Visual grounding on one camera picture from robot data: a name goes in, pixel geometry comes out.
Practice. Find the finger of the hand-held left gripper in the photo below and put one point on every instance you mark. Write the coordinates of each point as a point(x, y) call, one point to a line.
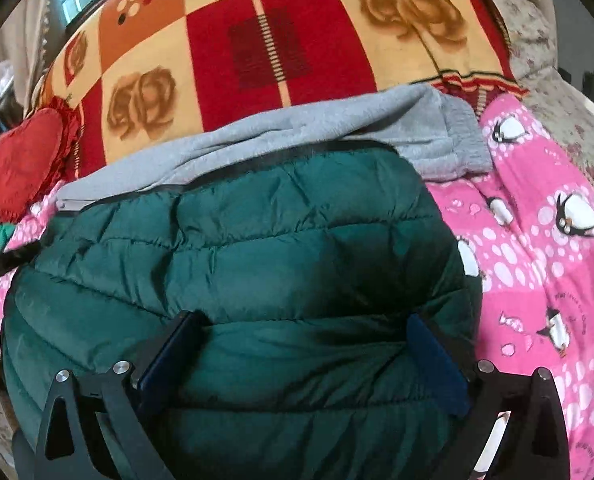
point(7, 265)

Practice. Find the red heart pillow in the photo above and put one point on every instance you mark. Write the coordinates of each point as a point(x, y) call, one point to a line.
point(27, 155)

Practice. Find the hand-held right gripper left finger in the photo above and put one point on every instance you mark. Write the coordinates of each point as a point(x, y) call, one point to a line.
point(169, 355)

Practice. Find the red orange patchwork blanket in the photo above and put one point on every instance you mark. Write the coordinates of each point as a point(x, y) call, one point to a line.
point(327, 35)

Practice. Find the floral bed sheet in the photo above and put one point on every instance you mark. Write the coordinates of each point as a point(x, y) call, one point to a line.
point(567, 125)

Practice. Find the pink penguin print blanket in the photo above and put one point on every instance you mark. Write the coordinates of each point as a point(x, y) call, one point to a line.
point(527, 260)

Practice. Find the green puffer jacket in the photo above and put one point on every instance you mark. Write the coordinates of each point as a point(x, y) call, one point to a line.
point(277, 260)

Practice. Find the white curtain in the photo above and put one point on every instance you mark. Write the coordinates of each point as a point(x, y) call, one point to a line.
point(22, 45)

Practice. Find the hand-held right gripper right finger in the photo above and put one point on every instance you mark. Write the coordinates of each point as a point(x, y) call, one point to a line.
point(437, 360)

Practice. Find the grey fleece garment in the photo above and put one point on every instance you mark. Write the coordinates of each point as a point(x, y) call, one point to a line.
point(417, 125)

